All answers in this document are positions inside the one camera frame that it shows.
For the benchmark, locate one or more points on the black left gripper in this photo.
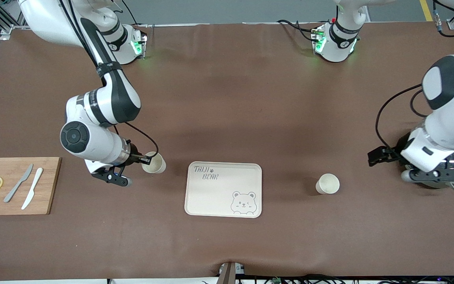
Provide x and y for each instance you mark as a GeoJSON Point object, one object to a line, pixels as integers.
{"type": "Point", "coordinates": [393, 154]}

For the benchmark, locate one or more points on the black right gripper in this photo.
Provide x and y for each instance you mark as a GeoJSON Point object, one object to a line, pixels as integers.
{"type": "Point", "coordinates": [133, 157]}

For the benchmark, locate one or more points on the white plastic cup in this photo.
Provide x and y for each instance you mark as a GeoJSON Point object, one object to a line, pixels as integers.
{"type": "Point", "coordinates": [327, 184]}
{"type": "Point", "coordinates": [155, 163]}

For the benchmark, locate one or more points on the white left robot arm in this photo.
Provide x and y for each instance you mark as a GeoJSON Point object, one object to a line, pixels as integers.
{"type": "Point", "coordinates": [451, 110]}

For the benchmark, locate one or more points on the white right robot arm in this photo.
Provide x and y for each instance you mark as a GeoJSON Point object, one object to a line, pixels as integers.
{"type": "Point", "coordinates": [105, 102]}

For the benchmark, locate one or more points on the grey cooking pot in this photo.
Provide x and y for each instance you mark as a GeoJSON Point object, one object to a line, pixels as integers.
{"type": "Point", "coordinates": [434, 185]}

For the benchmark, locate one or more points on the white bear print tray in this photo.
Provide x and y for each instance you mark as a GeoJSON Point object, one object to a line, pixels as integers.
{"type": "Point", "coordinates": [211, 201]}

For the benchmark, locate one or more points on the white plastic knife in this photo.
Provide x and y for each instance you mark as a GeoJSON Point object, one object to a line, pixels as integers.
{"type": "Point", "coordinates": [32, 189]}

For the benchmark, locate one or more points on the grey plastic knife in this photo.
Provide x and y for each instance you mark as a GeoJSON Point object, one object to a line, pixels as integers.
{"type": "Point", "coordinates": [14, 189]}

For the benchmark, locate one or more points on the wooden cutting board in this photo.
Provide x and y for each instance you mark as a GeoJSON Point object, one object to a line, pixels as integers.
{"type": "Point", "coordinates": [14, 205]}

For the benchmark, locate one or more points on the brown camera mount post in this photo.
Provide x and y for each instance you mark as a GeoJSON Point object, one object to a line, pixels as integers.
{"type": "Point", "coordinates": [227, 276]}

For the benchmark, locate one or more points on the aluminium frame rail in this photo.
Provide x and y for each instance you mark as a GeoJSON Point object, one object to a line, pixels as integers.
{"type": "Point", "coordinates": [5, 31]}

